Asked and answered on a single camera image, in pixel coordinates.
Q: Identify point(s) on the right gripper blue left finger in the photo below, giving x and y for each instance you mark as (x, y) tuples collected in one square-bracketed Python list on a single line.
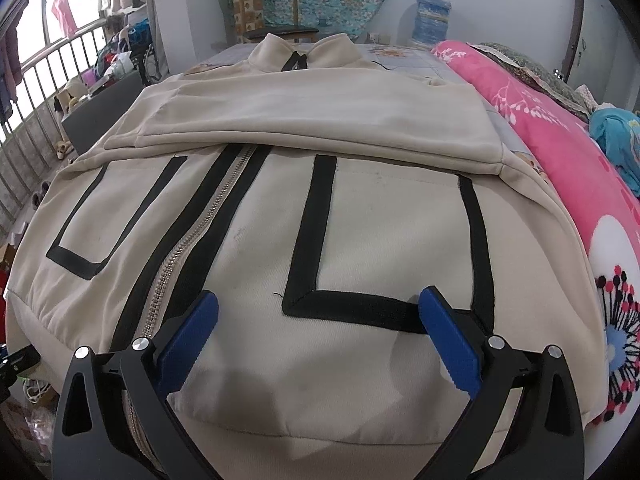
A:
[(114, 420)]

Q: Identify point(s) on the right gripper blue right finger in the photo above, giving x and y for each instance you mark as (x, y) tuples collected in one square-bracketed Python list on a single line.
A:
[(523, 418)]

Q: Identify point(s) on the beige zip-up jacket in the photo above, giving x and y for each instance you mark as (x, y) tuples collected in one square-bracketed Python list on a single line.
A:
[(316, 195)]

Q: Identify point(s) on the metal window railing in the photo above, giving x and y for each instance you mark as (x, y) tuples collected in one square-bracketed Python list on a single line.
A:
[(29, 137)]

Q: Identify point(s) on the pink floral blanket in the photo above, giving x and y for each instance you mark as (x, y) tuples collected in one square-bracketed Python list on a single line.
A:
[(605, 212)]

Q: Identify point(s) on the grey flat board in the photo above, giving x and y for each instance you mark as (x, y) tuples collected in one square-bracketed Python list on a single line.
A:
[(88, 121)]

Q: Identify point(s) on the blue patterned cloth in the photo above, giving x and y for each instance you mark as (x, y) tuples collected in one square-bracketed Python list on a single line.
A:
[(616, 131)]

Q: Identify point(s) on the grey fuzzy blanket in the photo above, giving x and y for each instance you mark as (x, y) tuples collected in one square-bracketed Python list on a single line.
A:
[(533, 74)]

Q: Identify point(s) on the floral bed sheet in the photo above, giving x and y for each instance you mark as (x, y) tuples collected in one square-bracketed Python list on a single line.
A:
[(415, 62)]

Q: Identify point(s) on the blue water jug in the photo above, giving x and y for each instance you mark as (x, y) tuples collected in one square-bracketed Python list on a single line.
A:
[(431, 22)]

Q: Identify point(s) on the wooden chair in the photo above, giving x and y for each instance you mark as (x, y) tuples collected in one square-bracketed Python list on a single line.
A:
[(255, 19)]

